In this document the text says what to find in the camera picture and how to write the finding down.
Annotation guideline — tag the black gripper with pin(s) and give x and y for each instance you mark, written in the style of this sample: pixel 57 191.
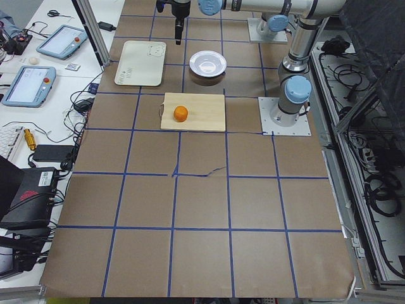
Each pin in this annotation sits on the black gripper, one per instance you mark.
pixel 180 7

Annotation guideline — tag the white round plate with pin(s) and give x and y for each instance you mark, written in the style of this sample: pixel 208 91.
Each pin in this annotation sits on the white round plate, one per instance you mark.
pixel 207 63

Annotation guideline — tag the orange fruit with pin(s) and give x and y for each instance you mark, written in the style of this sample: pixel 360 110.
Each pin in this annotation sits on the orange fruit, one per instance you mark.
pixel 180 113

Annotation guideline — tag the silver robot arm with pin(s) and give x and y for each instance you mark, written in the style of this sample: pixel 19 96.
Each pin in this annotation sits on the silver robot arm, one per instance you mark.
pixel 312 16
pixel 272 23

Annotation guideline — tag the cream bear tray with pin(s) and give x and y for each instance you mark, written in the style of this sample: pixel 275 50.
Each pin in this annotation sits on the cream bear tray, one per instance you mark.
pixel 141 64

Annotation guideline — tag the black power adapter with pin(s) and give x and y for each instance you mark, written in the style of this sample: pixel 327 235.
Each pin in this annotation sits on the black power adapter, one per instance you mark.
pixel 106 26

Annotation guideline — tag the wooden cutting board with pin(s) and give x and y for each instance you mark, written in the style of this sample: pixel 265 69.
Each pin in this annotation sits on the wooden cutting board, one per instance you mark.
pixel 206 112

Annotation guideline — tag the small card packet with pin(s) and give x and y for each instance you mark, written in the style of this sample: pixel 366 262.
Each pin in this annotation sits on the small card packet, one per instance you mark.
pixel 72 67

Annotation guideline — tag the far blue teach pendant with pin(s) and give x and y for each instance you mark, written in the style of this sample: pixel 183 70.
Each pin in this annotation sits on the far blue teach pendant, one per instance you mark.
pixel 63 42

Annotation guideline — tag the blue teach pendant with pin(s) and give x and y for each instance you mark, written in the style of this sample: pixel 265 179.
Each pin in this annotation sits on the blue teach pendant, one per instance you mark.
pixel 30 87
pixel 63 42

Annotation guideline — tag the black scissors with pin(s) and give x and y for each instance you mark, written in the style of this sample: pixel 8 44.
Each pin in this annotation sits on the black scissors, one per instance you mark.
pixel 53 13

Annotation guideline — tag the near blue teach pendant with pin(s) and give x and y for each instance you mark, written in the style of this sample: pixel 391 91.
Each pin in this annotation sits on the near blue teach pendant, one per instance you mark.
pixel 30 87

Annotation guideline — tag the black power brick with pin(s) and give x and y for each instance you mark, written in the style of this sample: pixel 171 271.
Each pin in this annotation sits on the black power brick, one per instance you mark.
pixel 52 153

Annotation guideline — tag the gold cylinder tool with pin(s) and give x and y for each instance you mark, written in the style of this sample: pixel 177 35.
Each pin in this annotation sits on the gold cylinder tool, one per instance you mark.
pixel 30 140

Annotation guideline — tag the white keyboard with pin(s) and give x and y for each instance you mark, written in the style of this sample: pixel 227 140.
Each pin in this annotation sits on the white keyboard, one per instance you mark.
pixel 11 138

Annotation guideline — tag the black red computer box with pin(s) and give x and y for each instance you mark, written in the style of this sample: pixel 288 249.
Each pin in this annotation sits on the black red computer box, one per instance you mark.
pixel 27 196

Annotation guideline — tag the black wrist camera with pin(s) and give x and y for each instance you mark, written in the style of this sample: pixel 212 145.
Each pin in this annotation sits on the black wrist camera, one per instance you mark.
pixel 160 6

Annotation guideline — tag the aluminium frame post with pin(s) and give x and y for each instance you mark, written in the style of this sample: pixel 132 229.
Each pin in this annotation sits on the aluminium frame post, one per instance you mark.
pixel 91 27

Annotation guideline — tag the square arm base plate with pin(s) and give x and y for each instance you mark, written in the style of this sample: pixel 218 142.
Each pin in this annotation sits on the square arm base plate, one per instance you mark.
pixel 274 122

